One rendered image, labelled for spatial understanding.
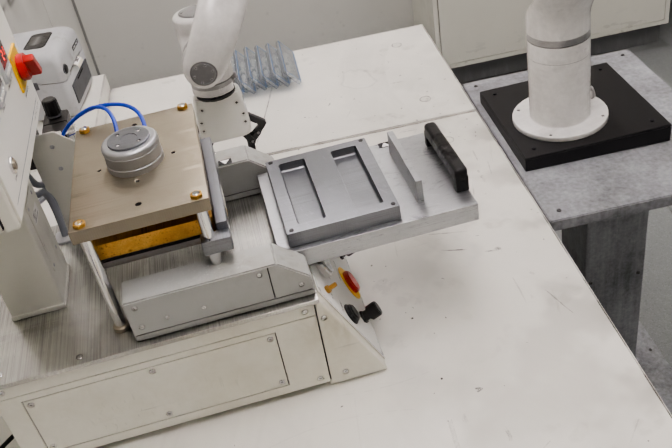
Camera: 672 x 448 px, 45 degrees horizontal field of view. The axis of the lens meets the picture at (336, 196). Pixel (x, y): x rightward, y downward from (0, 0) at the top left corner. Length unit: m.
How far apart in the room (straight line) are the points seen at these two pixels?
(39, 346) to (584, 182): 1.00
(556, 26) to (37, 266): 0.99
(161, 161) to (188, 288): 0.18
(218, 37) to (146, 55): 2.30
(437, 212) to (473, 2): 2.23
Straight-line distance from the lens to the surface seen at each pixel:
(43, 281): 1.22
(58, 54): 2.03
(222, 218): 1.09
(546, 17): 1.57
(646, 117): 1.73
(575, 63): 1.62
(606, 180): 1.61
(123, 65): 3.73
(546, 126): 1.68
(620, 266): 1.95
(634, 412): 1.21
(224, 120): 1.58
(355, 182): 1.24
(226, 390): 1.21
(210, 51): 1.42
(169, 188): 1.08
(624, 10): 3.62
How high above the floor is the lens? 1.68
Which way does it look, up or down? 35 degrees down
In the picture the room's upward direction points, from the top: 10 degrees counter-clockwise
